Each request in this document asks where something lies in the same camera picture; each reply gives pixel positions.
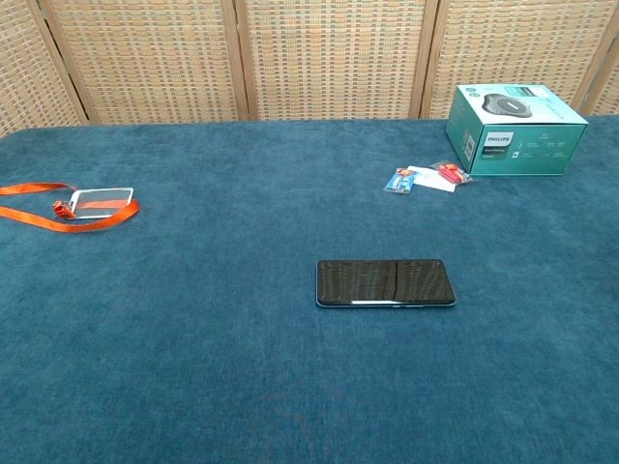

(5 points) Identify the woven folding screen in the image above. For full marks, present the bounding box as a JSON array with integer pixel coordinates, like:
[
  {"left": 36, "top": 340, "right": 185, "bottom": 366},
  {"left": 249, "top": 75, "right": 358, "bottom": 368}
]
[{"left": 0, "top": 0, "right": 619, "bottom": 140}]

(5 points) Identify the teal smartphone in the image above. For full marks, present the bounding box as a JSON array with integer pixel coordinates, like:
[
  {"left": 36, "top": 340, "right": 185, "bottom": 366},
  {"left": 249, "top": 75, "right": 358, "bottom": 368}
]
[{"left": 315, "top": 258, "right": 457, "bottom": 309}]

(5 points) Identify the blue table cloth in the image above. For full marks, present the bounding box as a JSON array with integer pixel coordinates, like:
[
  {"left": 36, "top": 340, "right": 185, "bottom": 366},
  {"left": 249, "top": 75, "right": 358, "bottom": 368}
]
[{"left": 0, "top": 114, "right": 619, "bottom": 464}]

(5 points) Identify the orange lanyard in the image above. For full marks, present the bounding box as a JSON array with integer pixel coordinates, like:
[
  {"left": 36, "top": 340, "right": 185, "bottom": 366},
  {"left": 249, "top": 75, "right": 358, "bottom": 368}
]
[{"left": 0, "top": 182, "right": 141, "bottom": 234}]

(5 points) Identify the red snack packet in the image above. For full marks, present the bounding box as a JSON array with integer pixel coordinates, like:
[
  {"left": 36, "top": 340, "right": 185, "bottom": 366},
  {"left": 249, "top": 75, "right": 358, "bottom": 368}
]
[{"left": 429, "top": 160, "right": 476, "bottom": 186}]

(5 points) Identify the teal Philips speaker box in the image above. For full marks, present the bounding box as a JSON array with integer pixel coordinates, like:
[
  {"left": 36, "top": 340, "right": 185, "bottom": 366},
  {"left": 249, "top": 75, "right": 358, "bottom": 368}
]
[{"left": 445, "top": 83, "right": 590, "bottom": 177}]

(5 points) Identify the clear badge holder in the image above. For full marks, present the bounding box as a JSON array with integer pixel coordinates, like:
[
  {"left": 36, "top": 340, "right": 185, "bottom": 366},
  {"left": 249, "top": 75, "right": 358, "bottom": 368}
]
[{"left": 68, "top": 187, "right": 134, "bottom": 220}]

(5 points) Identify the white card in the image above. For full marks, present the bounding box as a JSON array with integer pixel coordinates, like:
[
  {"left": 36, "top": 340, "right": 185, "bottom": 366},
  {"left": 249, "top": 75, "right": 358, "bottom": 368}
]
[{"left": 406, "top": 164, "right": 458, "bottom": 194}]

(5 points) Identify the blue snack packet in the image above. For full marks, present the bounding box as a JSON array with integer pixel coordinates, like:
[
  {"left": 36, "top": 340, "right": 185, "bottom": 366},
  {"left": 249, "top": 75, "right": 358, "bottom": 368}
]
[{"left": 384, "top": 166, "right": 418, "bottom": 195}]

